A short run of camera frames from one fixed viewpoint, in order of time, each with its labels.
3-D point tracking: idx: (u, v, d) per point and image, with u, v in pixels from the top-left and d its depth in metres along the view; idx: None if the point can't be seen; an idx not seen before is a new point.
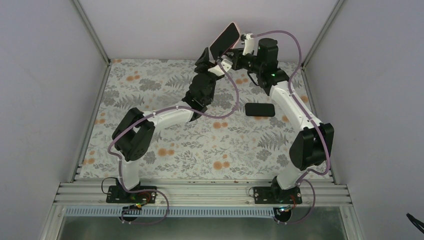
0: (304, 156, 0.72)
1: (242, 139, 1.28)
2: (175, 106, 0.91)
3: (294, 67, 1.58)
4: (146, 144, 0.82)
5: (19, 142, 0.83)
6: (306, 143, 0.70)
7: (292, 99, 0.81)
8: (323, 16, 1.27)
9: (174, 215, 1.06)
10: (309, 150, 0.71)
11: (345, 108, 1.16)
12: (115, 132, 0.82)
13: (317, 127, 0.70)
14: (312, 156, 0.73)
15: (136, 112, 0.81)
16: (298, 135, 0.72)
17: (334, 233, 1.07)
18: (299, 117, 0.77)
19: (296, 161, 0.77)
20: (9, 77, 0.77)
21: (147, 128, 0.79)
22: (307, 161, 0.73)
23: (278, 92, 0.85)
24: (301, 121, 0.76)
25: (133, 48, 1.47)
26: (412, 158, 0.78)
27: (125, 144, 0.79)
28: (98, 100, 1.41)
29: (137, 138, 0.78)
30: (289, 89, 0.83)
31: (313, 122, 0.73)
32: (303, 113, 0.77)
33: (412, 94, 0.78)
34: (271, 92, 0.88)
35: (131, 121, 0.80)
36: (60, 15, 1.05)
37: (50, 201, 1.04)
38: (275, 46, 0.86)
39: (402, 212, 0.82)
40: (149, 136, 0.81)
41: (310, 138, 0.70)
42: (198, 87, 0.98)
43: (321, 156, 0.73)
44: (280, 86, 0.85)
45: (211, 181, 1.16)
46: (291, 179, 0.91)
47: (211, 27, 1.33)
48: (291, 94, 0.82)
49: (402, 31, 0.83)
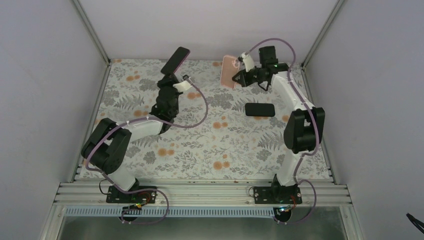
0: (295, 137, 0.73)
1: (242, 139, 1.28)
2: (146, 117, 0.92)
3: (294, 67, 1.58)
4: (121, 153, 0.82)
5: (19, 142, 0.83)
6: (296, 122, 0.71)
7: (290, 86, 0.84)
8: (323, 16, 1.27)
9: (174, 215, 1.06)
10: (300, 131, 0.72)
11: (345, 108, 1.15)
12: (86, 146, 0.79)
13: (309, 110, 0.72)
14: (303, 138, 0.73)
15: (108, 121, 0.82)
16: (290, 115, 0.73)
17: (334, 233, 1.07)
18: (294, 101, 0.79)
19: (289, 144, 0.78)
20: (10, 76, 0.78)
21: (122, 135, 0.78)
22: (298, 143, 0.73)
23: (277, 79, 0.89)
24: (295, 104, 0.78)
25: (134, 48, 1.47)
26: (411, 158, 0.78)
27: (99, 156, 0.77)
28: (98, 100, 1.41)
29: (112, 148, 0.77)
30: (287, 77, 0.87)
31: (305, 105, 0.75)
32: (296, 97, 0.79)
33: (412, 94, 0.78)
34: (272, 81, 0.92)
35: (104, 132, 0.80)
36: (60, 15, 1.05)
37: (50, 201, 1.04)
38: (270, 46, 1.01)
39: (403, 212, 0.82)
40: (124, 144, 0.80)
41: (301, 119, 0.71)
42: (165, 98, 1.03)
43: (314, 141, 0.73)
44: (280, 74, 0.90)
45: (211, 181, 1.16)
46: (288, 173, 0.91)
47: (211, 27, 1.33)
48: (289, 81, 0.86)
49: (401, 31, 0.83)
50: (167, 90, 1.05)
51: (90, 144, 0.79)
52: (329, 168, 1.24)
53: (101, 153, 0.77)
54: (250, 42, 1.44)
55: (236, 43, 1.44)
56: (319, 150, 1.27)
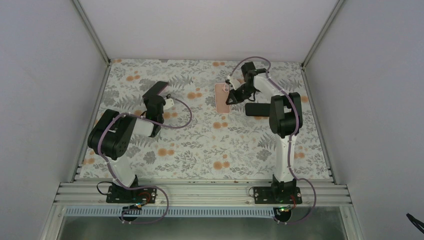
0: (279, 122, 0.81)
1: (242, 139, 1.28)
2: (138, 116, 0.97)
3: (295, 67, 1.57)
4: (128, 139, 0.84)
5: (19, 142, 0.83)
6: (277, 106, 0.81)
7: (268, 81, 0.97)
8: (323, 16, 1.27)
9: (174, 215, 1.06)
10: (282, 116, 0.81)
11: (345, 108, 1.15)
12: (92, 135, 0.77)
13: (287, 95, 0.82)
14: (286, 123, 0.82)
15: (111, 111, 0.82)
16: (271, 101, 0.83)
17: (334, 233, 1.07)
18: (273, 91, 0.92)
19: (274, 130, 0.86)
20: (9, 76, 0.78)
21: (130, 120, 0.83)
22: (282, 127, 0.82)
23: (258, 79, 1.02)
24: (274, 93, 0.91)
25: (134, 48, 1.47)
26: (411, 158, 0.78)
27: (110, 141, 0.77)
28: (98, 100, 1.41)
29: (123, 131, 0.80)
30: (265, 76, 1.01)
31: (283, 91, 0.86)
32: (275, 88, 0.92)
33: (412, 94, 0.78)
34: (254, 83, 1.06)
35: (109, 120, 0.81)
36: (60, 15, 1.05)
37: (50, 201, 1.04)
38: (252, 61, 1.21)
39: (403, 212, 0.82)
40: (131, 128, 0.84)
41: (281, 103, 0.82)
42: (156, 102, 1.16)
43: (296, 124, 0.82)
44: (260, 75, 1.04)
45: (211, 181, 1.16)
46: (281, 163, 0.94)
47: (211, 27, 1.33)
48: (267, 78, 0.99)
49: (402, 31, 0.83)
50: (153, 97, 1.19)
51: (95, 133, 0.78)
52: (329, 168, 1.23)
53: (109, 139, 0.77)
54: (250, 43, 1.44)
55: (236, 43, 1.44)
56: (319, 150, 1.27)
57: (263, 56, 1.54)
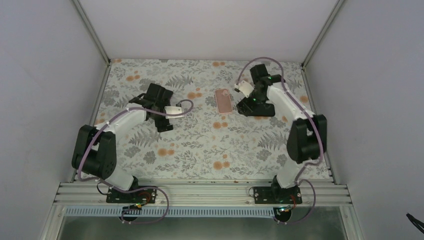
0: (301, 148, 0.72)
1: (242, 139, 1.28)
2: (126, 109, 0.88)
3: (295, 67, 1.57)
4: (112, 156, 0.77)
5: (19, 142, 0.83)
6: (299, 131, 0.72)
7: (286, 96, 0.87)
8: (323, 16, 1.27)
9: (174, 215, 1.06)
10: (304, 141, 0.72)
11: (345, 108, 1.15)
12: (74, 159, 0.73)
13: (310, 118, 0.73)
14: (308, 149, 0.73)
15: (88, 128, 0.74)
16: (292, 125, 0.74)
17: (334, 232, 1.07)
18: (293, 110, 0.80)
19: (293, 155, 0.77)
20: (10, 76, 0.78)
21: (107, 138, 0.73)
22: (303, 153, 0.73)
23: (273, 91, 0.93)
24: (294, 113, 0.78)
25: (134, 48, 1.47)
26: (411, 158, 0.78)
27: (90, 164, 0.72)
28: (98, 100, 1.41)
29: (103, 152, 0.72)
30: (283, 89, 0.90)
31: (306, 113, 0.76)
32: (295, 106, 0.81)
33: (412, 93, 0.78)
34: (269, 94, 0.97)
35: (87, 139, 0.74)
36: (60, 15, 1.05)
37: (50, 201, 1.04)
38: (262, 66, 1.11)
39: (403, 212, 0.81)
40: (112, 146, 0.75)
41: (303, 128, 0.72)
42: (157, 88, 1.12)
43: (319, 148, 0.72)
44: (275, 86, 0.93)
45: (211, 181, 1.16)
46: (291, 176, 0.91)
47: (212, 26, 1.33)
48: (285, 92, 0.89)
49: (402, 31, 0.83)
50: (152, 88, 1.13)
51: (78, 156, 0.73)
52: (329, 168, 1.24)
53: (92, 162, 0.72)
54: (251, 42, 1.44)
55: (236, 43, 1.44)
56: None
57: (263, 56, 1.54)
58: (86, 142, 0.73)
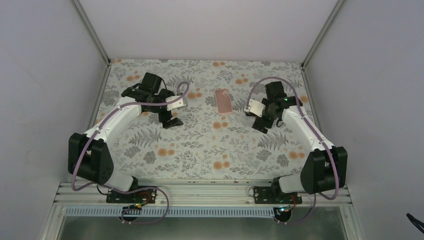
0: (317, 180, 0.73)
1: (242, 139, 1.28)
2: (118, 107, 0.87)
3: (295, 67, 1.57)
4: (108, 161, 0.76)
5: (19, 142, 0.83)
6: (317, 165, 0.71)
7: (304, 121, 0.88)
8: (323, 17, 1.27)
9: (174, 215, 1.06)
10: (321, 175, 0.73)
11: (345, 108, 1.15)
12: (69, 167, 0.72)
13: (328, 150, 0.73)
14: (324, 182, 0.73)
15: (77, 137, 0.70)
16: (309, 156, 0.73)
17: (334, 232, 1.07)
18: (310, 139, 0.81)
19: (307, 184, 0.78)
20: (10, 76, 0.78)
21: (99, 147, 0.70)
22: (319, 186, 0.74)
23: (290, 115, 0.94)
24: (312, 142, 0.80)
25: (134, 48, 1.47)
26: (411, 157, 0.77)
27: (86, 171, 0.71)
28: (98, 100, 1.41)
29: (96, 161, 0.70)
30: (300, 113, 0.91)
31: (324, 144, 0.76)
32: (313, 135, 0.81)
33: (412, 93, 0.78)
34: (284, 116, 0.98)
35: (79, 149, 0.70)
36: (60, 16, 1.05)
37: (50, 201, 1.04)
38: (277, 84, 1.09)
39: (403, 212, 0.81)
40: (106, 152, 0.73)
41: (321, 161, 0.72)
42: (153, 77, 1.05)
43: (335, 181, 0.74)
44: (292, 109, 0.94)
45: (211, 181, 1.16)
46: (294, 186, 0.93)
47: (211, 26, 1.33)
48: (302, 117, 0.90)
49: (401, 31, 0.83)
50: (147, 77, 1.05)
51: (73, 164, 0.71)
52: None
53: (86, 167, 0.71)
54: (251, 42, 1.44)
55: (236, 43, 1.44)
56: None
57: (263, 56, 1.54)
58: (78, 151, 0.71)
